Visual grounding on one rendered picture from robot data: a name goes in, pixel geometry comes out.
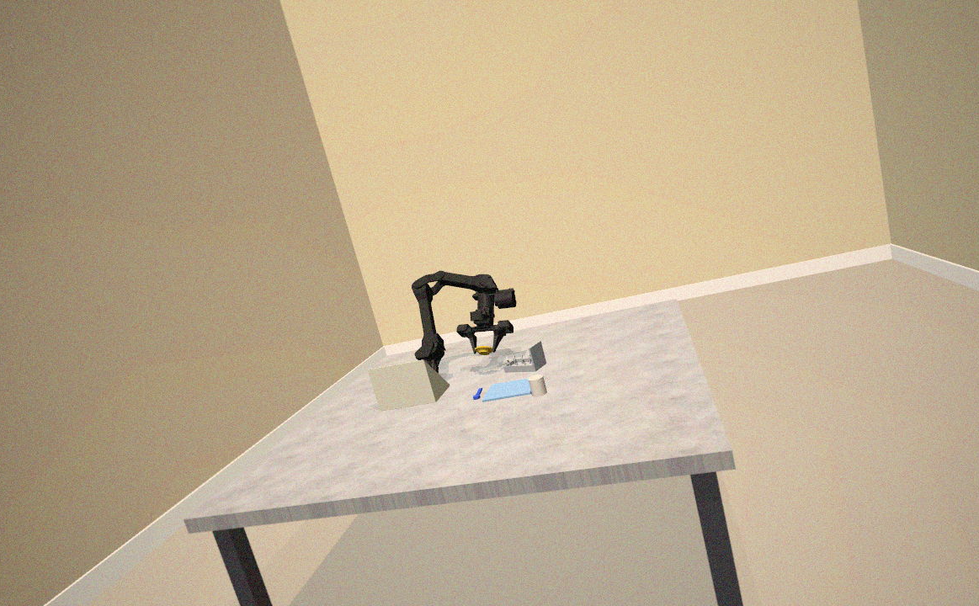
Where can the grey dish rack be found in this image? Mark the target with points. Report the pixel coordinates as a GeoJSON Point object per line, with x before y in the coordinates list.
{"type": "Point", "coordinates": [535, 361]}

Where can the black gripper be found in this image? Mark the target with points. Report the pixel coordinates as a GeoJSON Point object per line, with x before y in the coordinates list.
{"type": "Point", "coordinates": [499, 330]}

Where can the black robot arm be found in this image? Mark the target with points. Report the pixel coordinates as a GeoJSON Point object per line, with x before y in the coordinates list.
{"type": "Point", "coordinates": [487, 294]}

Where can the light blue flat mat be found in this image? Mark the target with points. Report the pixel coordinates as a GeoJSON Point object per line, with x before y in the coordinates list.
{"type": "Point", "coordinates": [507, 389]}

